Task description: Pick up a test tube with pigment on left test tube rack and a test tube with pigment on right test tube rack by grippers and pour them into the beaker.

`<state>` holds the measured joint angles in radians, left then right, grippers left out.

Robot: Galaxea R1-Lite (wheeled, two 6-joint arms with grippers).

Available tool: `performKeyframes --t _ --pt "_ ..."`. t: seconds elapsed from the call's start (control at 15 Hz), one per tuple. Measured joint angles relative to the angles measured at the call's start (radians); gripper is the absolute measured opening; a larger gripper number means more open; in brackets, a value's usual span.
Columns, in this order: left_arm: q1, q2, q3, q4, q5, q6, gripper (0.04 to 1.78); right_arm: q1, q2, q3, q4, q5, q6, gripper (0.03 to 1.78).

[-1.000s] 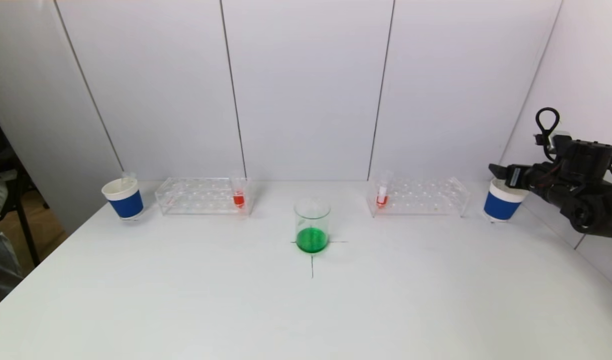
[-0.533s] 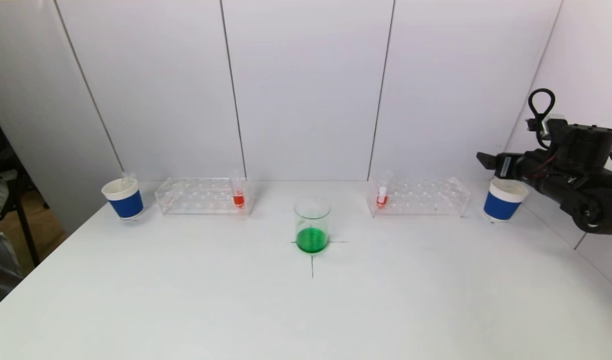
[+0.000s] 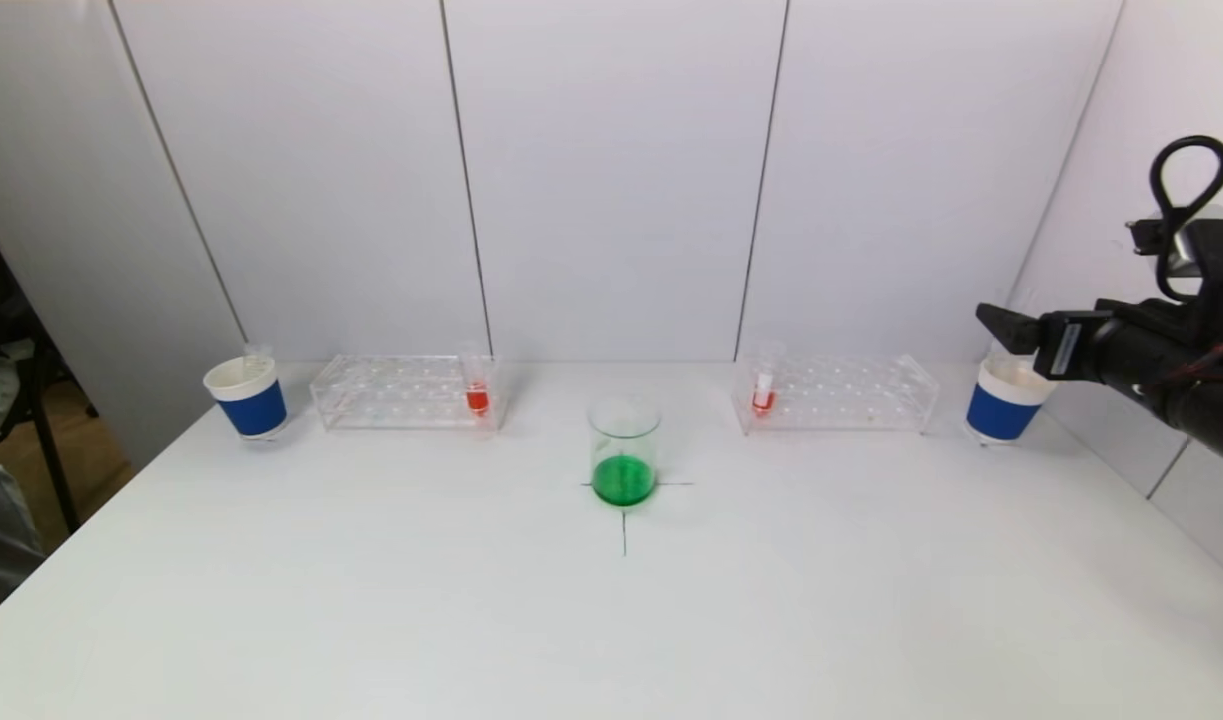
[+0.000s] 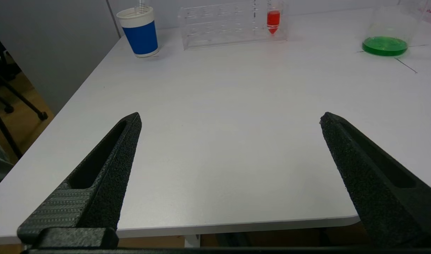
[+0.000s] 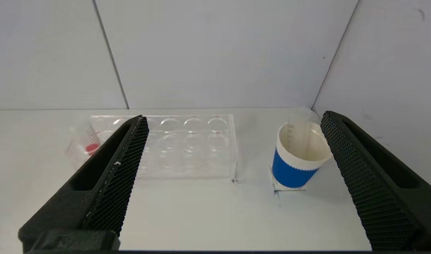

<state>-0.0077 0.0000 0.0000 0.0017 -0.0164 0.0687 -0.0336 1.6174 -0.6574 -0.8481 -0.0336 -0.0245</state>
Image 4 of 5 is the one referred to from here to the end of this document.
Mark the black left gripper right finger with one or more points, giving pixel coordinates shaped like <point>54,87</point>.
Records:
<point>377,197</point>

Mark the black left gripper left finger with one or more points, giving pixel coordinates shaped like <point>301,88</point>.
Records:
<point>95,197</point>

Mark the blue pigment test tube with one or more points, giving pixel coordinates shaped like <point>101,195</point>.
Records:
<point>142,5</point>

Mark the clear glass beaker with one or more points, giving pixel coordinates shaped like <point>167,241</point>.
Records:
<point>384,46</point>

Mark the red pigment test tube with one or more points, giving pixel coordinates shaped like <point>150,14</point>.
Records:
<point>273,19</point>

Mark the blue white paper cup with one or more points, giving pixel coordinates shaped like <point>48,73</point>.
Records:
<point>142,37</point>

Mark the black chair frame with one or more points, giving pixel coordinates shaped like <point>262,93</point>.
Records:
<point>21,98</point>

